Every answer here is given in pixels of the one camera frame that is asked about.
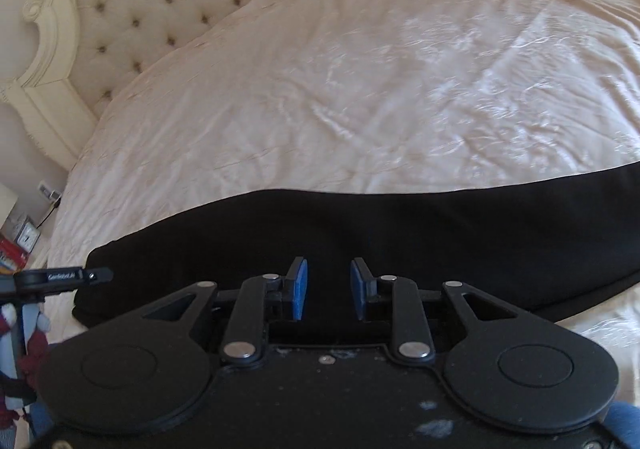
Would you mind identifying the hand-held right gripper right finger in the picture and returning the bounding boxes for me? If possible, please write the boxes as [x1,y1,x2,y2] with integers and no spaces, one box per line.
[349,256,519,362]

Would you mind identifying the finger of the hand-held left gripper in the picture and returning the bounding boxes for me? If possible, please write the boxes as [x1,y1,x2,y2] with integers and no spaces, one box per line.
[0,267,114,365]

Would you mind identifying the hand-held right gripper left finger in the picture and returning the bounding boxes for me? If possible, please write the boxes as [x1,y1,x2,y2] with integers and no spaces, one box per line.
[141,256,309,365]

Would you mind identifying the black pants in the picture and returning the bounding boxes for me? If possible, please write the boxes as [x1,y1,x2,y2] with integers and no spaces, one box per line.
[72,168,640,330]

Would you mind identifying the small alarm clock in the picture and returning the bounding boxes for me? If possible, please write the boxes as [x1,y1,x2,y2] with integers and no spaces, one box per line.
[14,223,42,254]

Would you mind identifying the red box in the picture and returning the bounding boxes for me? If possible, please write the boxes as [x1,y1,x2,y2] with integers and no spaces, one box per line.
[0,235,30,276]

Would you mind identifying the patterned blue and red cloth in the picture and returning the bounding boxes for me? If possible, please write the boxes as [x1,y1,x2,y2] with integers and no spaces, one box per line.
[0,300,51,432]

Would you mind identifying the cream embroidered bedspread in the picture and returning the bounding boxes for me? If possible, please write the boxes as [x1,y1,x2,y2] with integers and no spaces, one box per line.
[30,0,640,370]

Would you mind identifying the person's blue clothing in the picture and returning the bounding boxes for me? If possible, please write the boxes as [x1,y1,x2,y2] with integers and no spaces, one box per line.
[606,401,640,449]

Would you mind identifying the black cable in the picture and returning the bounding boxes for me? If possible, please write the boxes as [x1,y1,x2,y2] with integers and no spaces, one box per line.
[39,198,63,232]

